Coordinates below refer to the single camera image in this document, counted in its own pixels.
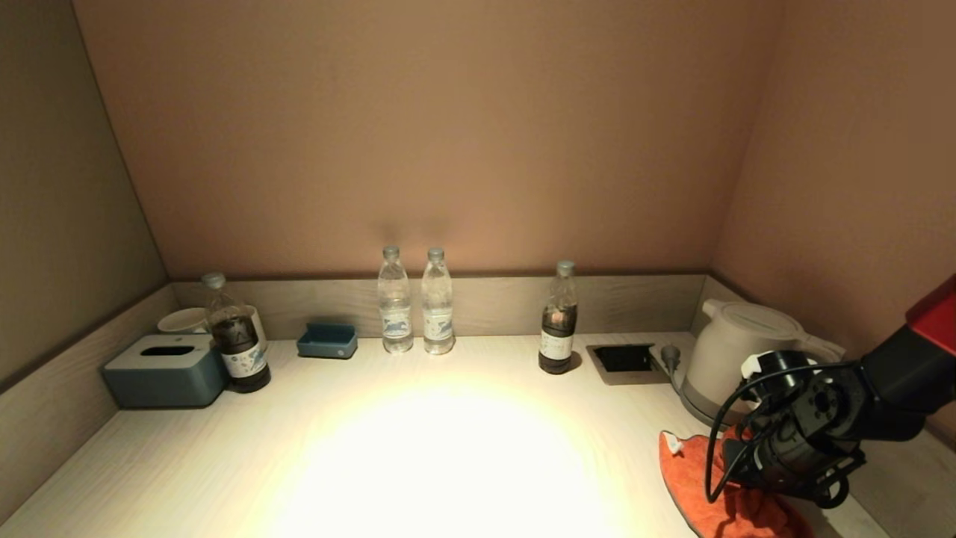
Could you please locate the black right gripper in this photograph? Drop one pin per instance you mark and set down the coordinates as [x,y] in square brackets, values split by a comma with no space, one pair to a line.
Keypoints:
[792,456]

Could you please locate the orange fluffy cloth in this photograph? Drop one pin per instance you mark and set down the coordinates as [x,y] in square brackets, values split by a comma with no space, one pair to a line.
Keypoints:
[691,486]

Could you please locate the red and black right robot arm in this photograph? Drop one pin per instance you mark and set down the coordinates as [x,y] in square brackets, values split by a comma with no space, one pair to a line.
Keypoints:
[907,373]

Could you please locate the grey kettle base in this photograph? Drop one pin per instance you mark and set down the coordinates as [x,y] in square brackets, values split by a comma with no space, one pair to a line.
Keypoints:
[702,412]

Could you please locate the white electric kettle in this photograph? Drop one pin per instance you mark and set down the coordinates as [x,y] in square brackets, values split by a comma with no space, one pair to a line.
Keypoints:
[721,359]

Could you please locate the grey power plug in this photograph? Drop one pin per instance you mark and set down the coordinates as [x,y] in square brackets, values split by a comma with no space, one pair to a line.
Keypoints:
[670,355]

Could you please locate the recessed black power socket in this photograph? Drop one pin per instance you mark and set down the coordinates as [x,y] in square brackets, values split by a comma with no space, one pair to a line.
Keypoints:
[624,360]

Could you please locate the dark drink bottle white label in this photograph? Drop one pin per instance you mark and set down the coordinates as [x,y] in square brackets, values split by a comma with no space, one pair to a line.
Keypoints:
[558,336]
[239,351]

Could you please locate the clear water bottle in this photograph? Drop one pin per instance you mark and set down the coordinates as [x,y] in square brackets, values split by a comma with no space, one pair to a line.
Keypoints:
[438,314]
[395,314]

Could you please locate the small blue plastic tray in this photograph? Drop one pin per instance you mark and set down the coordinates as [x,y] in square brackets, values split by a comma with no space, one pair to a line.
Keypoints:
[327,344]

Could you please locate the white paper cup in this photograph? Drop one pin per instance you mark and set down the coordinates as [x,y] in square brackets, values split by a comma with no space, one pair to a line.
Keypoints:
[181,321]

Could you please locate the blue-grey tissue box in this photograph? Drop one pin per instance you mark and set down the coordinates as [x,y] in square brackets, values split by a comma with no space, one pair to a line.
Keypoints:
[164,373]

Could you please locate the black and white wrist camera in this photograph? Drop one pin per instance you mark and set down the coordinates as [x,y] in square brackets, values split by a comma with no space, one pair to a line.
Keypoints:
[777,370]

